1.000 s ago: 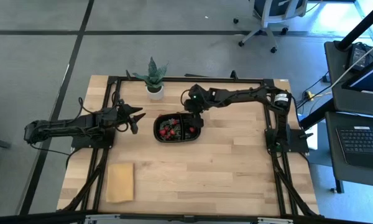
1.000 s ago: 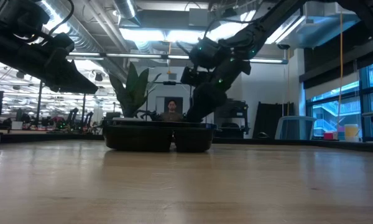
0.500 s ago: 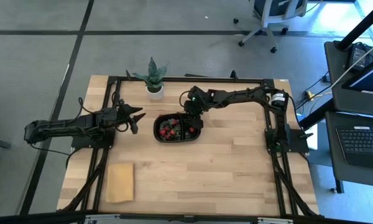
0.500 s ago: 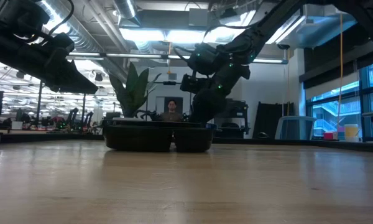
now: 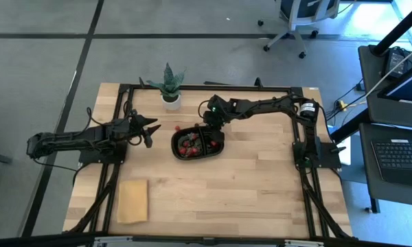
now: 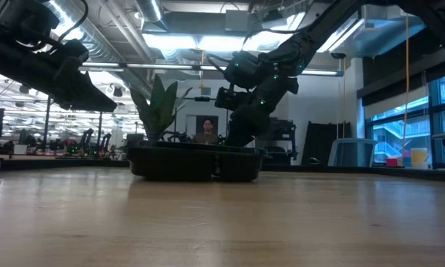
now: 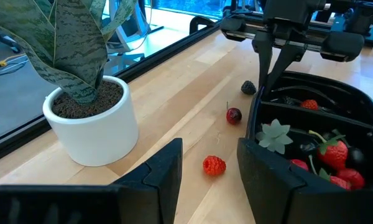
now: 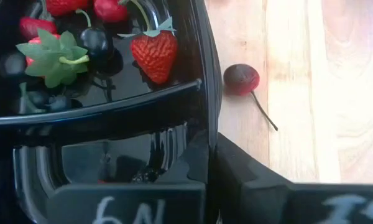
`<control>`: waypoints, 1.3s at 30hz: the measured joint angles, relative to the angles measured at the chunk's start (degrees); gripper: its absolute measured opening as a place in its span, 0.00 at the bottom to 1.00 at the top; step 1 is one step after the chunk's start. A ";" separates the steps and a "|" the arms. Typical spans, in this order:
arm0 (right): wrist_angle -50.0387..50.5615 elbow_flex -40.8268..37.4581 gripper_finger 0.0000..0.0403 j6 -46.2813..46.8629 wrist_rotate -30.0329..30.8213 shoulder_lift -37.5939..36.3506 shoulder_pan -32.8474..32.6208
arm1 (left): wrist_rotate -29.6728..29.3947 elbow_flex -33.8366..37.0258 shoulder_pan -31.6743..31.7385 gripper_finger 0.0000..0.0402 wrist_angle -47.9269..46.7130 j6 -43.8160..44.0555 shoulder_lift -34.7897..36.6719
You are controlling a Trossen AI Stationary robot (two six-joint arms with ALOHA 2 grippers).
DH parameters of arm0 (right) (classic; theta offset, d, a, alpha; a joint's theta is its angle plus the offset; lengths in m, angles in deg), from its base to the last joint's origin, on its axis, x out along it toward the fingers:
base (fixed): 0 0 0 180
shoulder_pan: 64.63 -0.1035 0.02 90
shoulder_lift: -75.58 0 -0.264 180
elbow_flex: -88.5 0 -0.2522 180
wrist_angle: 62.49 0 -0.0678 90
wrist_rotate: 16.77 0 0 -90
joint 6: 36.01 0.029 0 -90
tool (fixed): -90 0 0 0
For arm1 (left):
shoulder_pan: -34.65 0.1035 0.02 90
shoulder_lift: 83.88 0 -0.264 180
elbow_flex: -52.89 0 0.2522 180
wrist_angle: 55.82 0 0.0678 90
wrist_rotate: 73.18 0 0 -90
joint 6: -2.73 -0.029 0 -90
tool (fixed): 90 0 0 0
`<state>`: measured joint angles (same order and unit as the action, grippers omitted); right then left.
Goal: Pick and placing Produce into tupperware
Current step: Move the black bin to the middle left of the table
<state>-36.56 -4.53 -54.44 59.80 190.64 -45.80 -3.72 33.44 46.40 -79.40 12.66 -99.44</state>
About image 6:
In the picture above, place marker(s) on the black divided plastic tray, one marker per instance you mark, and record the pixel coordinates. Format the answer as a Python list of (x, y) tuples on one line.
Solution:
[(170, 165)]

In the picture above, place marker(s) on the blue container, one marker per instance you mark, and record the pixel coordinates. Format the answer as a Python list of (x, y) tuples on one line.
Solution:
[(406, 159)]

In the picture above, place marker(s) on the long ceiling light bar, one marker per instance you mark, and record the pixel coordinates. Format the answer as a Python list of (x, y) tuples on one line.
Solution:
[(319, 72), (152, 66)]

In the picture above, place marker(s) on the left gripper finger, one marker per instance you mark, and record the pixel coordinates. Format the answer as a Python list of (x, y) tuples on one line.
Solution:
[(92, 100)]

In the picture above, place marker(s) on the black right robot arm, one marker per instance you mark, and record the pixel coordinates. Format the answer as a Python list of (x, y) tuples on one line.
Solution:
[(319, 26)]

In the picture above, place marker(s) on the black aluminium table frame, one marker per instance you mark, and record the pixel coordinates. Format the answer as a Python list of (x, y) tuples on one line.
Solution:
[(41, 163)]

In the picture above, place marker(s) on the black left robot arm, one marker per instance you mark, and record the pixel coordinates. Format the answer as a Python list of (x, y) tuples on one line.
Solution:
[(0, 52)]

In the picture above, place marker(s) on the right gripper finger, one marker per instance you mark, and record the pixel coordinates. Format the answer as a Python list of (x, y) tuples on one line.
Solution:
[(248, 133)]

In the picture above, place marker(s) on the green snake plant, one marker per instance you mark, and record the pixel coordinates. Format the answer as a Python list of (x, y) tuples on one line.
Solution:
[(159, 111)]

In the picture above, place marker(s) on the white grey office chair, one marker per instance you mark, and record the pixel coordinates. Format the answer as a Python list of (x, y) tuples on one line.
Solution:
[(352, 152)]

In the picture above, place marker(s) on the yellow white cup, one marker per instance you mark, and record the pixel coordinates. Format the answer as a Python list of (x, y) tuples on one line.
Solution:
[(419, 157)]

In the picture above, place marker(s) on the black equipment cabinet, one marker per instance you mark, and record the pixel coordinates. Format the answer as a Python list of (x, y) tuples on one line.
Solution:
[(283, 141)]

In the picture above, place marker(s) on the pink box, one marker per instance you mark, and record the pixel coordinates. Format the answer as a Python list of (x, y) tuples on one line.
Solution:
[(391, 162)]

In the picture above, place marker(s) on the black background station frame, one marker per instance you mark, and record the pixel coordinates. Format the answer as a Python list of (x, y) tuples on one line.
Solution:
[(46, 126)]

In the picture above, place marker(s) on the black leaning panel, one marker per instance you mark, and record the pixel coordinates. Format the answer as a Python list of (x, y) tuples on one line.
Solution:
[(319, 142)]

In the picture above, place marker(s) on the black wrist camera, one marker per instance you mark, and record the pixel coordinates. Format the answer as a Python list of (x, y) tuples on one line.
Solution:
[(72, 53), (230, 99)]

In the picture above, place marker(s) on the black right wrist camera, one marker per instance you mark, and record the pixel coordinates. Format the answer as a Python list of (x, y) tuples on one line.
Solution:
[(230, 99)]

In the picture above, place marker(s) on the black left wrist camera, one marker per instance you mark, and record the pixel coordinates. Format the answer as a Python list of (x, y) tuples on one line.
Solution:
[(72, 53)]

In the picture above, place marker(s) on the round silver air duct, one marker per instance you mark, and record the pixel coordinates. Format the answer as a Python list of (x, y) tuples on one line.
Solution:
[(148, 9)]

